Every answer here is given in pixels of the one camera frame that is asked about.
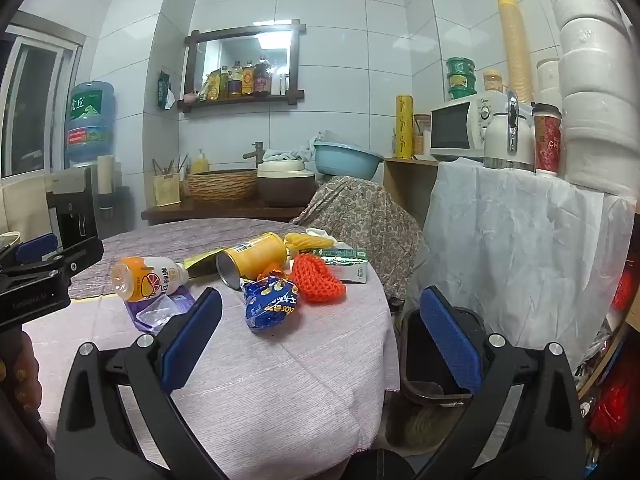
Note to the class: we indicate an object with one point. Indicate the yellow seasoning pouch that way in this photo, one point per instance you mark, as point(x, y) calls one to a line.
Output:
point(213, 86)

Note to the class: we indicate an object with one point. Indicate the floral patterned cloth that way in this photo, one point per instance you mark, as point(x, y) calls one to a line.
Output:
point(360, 220)

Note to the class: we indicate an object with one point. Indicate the blue water jug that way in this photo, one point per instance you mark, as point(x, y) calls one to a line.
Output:
point(91, 120)

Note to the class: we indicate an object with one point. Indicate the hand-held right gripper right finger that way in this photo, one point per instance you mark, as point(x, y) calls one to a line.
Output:
point(450, 340)

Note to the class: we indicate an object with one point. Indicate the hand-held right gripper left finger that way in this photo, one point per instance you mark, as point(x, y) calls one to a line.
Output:
point(192, 340)

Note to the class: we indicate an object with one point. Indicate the short stack of white cups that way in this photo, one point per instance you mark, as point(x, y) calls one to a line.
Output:
point(548, 80)

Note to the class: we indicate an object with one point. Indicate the window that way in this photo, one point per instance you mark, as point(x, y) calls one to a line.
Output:
point(35, 105)

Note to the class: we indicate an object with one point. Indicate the white bottle with orange cap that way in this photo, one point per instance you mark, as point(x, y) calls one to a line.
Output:
point(155, 277)

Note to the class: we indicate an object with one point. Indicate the beige cloth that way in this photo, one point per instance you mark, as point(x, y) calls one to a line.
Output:
point(22, 207)

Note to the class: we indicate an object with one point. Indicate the dark wooden counter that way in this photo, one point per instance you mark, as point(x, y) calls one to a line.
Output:
point(220, 210)

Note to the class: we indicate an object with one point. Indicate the water dispenser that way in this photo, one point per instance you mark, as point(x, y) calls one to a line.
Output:
point(72, 205)

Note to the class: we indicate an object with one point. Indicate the white kettle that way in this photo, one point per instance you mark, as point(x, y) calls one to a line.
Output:
point(497, 140)

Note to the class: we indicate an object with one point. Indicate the brown and cream rice cooker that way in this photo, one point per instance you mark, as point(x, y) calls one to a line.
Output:
point(285, 185)

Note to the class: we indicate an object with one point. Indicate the light wooden cabinet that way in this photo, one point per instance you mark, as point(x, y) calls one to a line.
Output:
point(407, 185)

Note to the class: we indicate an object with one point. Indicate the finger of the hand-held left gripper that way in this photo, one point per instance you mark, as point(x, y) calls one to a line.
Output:
point(80, 257)
point(35, 247)

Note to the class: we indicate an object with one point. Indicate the dark sauce bottle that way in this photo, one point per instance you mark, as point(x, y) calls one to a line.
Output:
point(261, 77)

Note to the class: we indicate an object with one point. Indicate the light blue plastic basin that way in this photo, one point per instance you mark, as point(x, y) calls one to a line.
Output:
point(347, 160)

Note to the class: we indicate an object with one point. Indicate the yellow chopstick holder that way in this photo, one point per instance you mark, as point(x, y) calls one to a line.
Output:
point(167, 190)

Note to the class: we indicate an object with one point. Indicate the white plastic sheet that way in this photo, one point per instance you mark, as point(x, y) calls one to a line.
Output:
point(515, 250)

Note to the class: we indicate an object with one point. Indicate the person's dark trousers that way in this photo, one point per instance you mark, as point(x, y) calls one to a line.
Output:
point(382, 467)

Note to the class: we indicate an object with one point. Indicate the white tissue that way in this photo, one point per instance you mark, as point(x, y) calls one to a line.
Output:
point(322, 234)

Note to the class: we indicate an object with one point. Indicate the small yellow oil bottle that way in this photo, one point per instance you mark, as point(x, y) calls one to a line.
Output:
point(225, 82)

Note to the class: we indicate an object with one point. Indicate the yellow soap bottle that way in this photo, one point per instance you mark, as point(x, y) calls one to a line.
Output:
point(200, 164)

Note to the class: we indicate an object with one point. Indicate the purple plastic wrapper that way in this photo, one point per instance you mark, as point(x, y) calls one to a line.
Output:
point(160, 310)

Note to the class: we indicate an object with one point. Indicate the yellow wrap roll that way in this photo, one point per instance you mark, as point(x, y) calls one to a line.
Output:
point(404, 127)

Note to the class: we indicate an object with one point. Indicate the pink teapot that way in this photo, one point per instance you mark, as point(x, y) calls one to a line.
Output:
point(190, 97)

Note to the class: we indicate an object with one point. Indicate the black trash bin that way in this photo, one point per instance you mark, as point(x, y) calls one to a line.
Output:
point(425, 360)

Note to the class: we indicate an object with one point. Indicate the small white bottle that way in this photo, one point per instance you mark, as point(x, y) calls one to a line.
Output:
point(283, 85)

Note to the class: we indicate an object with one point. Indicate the green milk carton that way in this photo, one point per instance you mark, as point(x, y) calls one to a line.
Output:
point(350, 267)

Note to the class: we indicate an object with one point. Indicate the person's left hand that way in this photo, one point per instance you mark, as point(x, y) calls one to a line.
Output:
point(20, 375)

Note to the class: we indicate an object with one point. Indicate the orange crocheted heart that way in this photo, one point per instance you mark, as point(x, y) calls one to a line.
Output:
point(317, 277)

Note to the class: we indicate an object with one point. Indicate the light blue towel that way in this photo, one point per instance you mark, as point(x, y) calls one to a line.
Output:
point(305, 149)

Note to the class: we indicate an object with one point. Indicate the bamboo style faucet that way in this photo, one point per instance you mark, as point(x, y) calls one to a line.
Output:
point(256, 152)

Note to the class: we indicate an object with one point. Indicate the jar with yellow lid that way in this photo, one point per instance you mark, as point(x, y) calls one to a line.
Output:
point(492, 82)

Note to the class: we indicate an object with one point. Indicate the dark purple striped tablecloth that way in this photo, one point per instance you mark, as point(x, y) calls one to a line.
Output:
point(165, 240)

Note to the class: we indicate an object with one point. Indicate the white paper cup tube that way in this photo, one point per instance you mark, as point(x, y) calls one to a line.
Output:
point(106, 175)

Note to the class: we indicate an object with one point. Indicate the woven floor mat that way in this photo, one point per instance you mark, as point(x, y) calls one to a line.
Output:
point(425, 425)

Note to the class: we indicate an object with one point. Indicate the green packet on wall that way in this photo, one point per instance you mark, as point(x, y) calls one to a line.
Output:
point(165, 89)

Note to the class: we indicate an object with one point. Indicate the red plastic bag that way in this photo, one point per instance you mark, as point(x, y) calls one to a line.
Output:
point(617, 400)

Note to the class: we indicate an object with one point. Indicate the yellow cylindrical can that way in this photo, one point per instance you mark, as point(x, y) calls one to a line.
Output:
point(260, 252)

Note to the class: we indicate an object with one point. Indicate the stack of white foam bowls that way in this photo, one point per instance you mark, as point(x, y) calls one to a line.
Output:
point(595, 85)

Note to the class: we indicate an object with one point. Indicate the white microwave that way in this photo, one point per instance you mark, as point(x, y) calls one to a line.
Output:
point(455, 127)

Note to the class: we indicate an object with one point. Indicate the red paper cup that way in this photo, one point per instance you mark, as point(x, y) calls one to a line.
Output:
point(547, 140)

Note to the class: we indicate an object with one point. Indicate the yellow crocheted corn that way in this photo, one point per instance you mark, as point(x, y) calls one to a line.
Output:
point(307, 241)

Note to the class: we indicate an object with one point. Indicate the glass jar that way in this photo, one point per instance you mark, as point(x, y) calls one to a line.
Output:
point(422, 135)

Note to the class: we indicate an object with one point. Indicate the blue snack bag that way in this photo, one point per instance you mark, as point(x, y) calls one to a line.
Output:
point(270, 305)

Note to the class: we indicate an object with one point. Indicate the wicker basin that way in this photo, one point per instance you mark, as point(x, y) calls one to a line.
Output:
point(222, 187)

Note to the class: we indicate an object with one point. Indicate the tall stack of paper cups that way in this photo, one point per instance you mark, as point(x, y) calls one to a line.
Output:
point(516, 45)

